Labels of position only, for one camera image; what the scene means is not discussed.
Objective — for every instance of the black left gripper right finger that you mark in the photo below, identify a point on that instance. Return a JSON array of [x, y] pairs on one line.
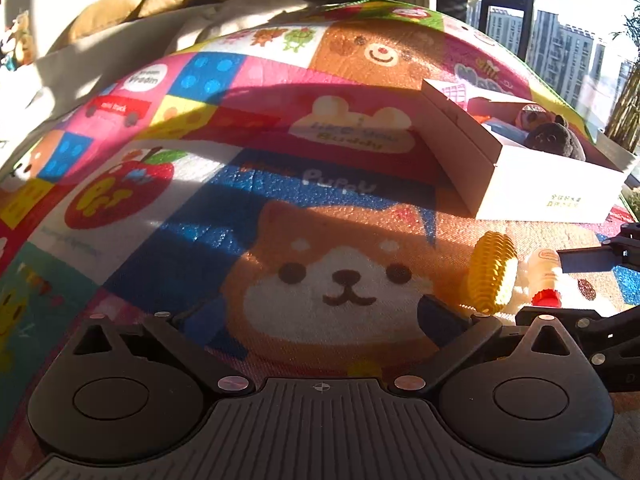
[[459, 342]]

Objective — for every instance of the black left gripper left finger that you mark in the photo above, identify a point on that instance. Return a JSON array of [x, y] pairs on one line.
[[215, 374]]

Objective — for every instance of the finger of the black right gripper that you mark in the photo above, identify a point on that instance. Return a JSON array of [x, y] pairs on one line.
[[610, 344], [620, 250]]

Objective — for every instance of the dark grey plush toy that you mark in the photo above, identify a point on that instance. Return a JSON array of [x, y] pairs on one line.
[[556, 138]]

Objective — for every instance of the pink cartoon figure toy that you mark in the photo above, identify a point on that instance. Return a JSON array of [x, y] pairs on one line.
[[530, 116]]

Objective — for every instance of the blue white plastic bag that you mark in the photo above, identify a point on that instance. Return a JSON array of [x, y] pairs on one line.
[[506, 130]]

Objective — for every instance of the yellow ribbed corn toy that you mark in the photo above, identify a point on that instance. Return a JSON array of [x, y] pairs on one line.
[[492, 272]]

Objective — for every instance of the small bottle red cap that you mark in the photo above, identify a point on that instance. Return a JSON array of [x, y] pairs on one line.
[[544, 273]]

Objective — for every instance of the colourful cartoon play mat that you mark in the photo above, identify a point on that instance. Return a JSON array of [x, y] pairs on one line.
[[271, 185]]

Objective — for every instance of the white cardboard box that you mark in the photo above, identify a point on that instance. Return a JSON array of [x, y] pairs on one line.
[[499, 178]]

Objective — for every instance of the beige sofa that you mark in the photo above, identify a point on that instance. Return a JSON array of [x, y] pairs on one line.
[[35, 96]]

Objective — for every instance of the teddy bear plush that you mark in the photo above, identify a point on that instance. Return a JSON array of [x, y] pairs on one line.
[[17, 44]]

